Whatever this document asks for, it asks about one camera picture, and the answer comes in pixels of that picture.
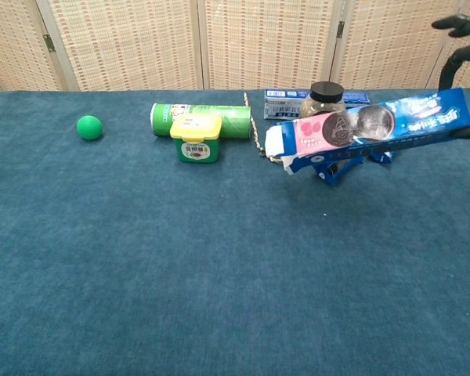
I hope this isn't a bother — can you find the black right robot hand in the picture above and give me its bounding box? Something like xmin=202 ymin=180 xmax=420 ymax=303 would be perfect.
xmin=432 ymin=14 xmax=470 ymax=140

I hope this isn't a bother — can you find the blue cookie box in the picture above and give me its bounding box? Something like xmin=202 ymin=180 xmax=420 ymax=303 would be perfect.
xmin=264 ymin=87 xmax=470 ymax=178

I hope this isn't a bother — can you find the blue cookie packet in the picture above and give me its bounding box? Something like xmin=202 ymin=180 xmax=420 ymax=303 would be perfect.
xmin=367 ymin=150 xmax=395 ymax=165
xmin=312 ymin=155 xmax=364 ymax=187

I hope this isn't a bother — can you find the blue white toothpaste box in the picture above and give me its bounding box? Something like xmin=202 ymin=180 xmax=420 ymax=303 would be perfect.
xmin=262 ymin=89 xmax=371 ymax=120

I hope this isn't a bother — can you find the glass jar black lid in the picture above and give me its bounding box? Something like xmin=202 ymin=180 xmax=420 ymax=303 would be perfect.
xmin=299 ymin=81 xmax=346 ymax=118

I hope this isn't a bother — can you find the green cylindrical chip can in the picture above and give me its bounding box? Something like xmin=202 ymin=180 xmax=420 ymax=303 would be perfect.
xmin=149 ymin=102 xmax=252 ymax=140

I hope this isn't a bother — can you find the green tub yellow lid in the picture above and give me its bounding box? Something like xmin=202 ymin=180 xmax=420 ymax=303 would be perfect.
xmin=169 ymin=113 xmax=223 ymax=165

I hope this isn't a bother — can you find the teal tablecloth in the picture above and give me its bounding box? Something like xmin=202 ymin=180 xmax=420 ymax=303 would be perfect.
xmin=0 ymin=89 xmax=470 ymax=376

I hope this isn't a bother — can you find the green foam ball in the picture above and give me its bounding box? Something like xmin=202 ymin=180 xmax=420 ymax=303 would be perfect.
xmin=76 ymin=114 xmax=103 ymax=141

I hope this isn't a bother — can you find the beige braided rope bundle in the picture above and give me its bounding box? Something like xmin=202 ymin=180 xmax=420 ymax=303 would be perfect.
xmin=243 ymin=91 xmax=285 ymax=165

